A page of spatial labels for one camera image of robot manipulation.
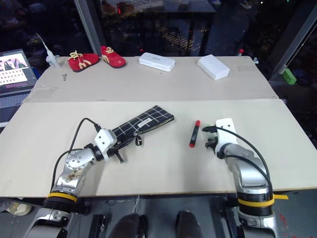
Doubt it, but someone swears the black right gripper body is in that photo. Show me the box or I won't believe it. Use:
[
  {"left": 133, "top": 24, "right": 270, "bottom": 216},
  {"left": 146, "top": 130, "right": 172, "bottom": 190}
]
[{"left": 206, "top": 137, "right": 219, "bottom": 150}]

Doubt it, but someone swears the red marker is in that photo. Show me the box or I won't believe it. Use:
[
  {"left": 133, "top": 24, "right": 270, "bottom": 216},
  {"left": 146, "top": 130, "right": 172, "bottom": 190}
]
[{"left": 189, "top": 119, "right": 202, "bottom": 148}]

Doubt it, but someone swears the open laptop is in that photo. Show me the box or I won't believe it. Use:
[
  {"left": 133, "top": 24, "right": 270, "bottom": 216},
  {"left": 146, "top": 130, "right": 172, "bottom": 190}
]
[{"left": 0, "top": 49, "right": 38, "bottom": 128}]

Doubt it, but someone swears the white nozzle tool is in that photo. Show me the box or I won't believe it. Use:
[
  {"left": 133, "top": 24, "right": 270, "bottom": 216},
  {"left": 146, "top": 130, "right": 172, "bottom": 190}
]
[{"left": 36, "top": 33, "right": 61, "bottom": 69}]

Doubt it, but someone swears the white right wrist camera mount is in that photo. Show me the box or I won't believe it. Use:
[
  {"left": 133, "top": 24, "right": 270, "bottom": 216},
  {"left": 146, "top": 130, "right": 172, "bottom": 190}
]
[{"left": 214, "top": 118, "right": 238, "bottom": 156}]

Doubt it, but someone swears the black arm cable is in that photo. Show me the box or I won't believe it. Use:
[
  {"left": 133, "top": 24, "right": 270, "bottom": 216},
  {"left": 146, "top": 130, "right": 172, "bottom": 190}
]
[
  {"left": 214, "top": 126, "right": 274, "bottom": 196},
  {"left": 51, "top": 118, "right": 102, "bottom": 192}
]

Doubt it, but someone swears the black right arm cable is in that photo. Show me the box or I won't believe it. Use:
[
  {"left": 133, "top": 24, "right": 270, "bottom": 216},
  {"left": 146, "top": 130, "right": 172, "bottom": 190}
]
[{"left": 214, "top": 126, "right": 274, "bottom": 196}]

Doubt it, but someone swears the red felt shoe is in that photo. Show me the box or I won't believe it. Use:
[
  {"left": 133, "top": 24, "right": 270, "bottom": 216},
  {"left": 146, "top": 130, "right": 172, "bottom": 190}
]
[
  {"left": 100, "top": 46, "right": 127, "bottom": 68},
  {"left": 67, "top": 50, "right": 101, "bottom": 73}
]

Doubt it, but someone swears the grey metal frame post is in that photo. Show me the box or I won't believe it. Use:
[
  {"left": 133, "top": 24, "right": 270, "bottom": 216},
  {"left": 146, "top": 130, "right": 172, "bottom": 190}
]
[{"left": 73, "top": 0, "right": 106, "bottom": 58}]

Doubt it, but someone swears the white cable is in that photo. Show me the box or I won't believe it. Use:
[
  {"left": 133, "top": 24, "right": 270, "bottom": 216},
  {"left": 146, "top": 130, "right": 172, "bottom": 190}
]
[{"left": 132, "top": 195, "right": 141, "bottom": 214}]

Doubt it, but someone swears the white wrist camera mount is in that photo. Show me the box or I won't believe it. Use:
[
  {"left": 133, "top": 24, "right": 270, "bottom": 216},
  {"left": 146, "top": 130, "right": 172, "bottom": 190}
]
[
  {"left": 93, "top": 128, "right": 117, "bottom": 161},
  {"left": 214, "top": 118, "right": 238, "bottom": 156}
]

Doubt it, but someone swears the dark rounded shape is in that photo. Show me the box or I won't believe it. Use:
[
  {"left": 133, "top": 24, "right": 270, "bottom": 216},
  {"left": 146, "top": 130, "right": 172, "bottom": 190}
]
[
  {"left": 115, "top": 213, "right": 149, "bottom": 238},
  {"left": 175, "top": 210, "right": 203, "bottom": 238}
]

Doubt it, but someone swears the flat white case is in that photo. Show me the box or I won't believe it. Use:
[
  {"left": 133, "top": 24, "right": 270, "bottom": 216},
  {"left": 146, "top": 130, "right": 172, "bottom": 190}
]
[{"left": 138, "top": 52, "right": 176, "bottom": 73}]

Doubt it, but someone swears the green block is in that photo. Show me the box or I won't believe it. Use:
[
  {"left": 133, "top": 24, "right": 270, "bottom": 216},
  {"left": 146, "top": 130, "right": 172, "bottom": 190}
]
[{"left": 282, "top": 68, "right": 297, "bottom": 85}]

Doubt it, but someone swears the black grid pouch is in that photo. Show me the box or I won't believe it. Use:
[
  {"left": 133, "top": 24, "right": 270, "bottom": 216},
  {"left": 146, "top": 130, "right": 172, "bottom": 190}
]
[{"left": 110, "top": 105, "right": 175, "bottom": 147}]

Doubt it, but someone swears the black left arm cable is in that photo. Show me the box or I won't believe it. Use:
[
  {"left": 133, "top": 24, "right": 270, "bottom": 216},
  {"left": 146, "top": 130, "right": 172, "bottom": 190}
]
[{"left": 51, "top": 118, "right": 102, "bottom": 192}]

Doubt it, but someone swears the white rectangular box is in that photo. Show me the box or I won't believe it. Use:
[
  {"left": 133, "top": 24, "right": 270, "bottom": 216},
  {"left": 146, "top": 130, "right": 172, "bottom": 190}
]
[{"left": 197, "top": 55, "right": 230, "bottom": 81}]

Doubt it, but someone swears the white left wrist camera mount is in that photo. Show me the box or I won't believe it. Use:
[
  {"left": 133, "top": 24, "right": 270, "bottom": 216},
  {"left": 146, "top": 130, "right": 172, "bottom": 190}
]
[{"left": 93, "top": 128, "right": 117, "bottom": 161}]

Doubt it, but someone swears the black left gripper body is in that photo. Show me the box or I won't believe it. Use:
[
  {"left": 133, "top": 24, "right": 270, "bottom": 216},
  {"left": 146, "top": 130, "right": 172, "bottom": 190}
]
[{"left": 107, "top": 145, "right": 122, "bottom": 158}]

